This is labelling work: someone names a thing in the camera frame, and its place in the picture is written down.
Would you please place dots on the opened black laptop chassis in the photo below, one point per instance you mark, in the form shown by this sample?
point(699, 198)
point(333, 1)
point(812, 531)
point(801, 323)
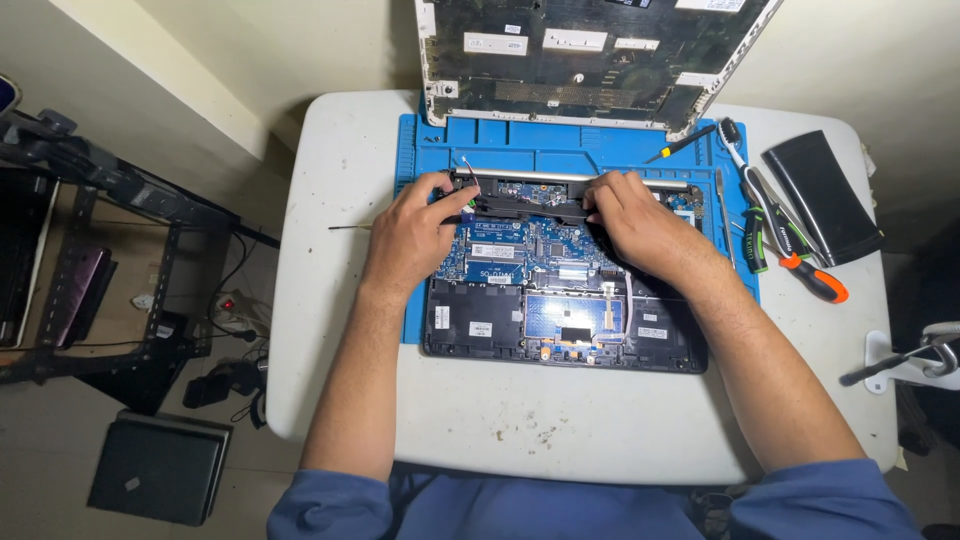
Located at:
point(480, 319)

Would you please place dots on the white laptop bottom cover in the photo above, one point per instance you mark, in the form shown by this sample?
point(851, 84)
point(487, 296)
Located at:
point(585, 71)

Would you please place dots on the white black toothbrush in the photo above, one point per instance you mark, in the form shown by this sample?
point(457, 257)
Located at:
point(759, 196)

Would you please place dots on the black rectangular battery pack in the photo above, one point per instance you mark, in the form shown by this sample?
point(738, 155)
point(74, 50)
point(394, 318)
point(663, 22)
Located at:
point(825, 195)

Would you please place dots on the black power adapter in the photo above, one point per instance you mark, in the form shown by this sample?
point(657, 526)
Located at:
point(217, 384)

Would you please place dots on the long black laptop part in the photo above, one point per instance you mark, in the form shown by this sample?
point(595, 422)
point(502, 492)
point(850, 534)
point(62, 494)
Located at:
point(525, 207)

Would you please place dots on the orange black screwdriver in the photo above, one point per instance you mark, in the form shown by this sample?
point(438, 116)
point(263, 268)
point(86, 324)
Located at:
point(817, 279)

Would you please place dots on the green black screwdriver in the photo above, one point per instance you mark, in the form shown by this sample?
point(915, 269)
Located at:
point(754, 244)

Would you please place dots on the person's right hand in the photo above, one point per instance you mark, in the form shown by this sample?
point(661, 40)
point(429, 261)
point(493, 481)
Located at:
point(645, 225)

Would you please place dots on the blue silicone repair mat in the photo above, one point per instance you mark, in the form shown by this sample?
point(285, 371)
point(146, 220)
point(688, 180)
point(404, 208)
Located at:
point(525, 146)

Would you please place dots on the person's blue shirt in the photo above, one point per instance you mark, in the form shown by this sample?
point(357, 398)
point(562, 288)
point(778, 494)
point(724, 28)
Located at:
point(525, 510)

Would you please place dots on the black metal rack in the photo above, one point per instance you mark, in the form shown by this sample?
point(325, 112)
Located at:
point(75, 300)

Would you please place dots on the thin metal spudger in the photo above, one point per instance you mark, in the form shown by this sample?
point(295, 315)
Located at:
point(724, 217)

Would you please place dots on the thin small screwdriver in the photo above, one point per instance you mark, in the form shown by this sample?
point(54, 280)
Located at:
point(349, 227)

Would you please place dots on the small yellow black screwdriver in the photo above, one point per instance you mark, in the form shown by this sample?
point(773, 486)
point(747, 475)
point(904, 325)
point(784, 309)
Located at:
point(686, 142)

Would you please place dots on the stack of dark laptops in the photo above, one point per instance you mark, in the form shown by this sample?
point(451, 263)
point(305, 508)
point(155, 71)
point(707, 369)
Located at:
point(157, 469)

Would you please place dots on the person's left hand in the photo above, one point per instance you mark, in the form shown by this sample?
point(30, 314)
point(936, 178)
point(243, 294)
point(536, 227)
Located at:
point(405, 240)

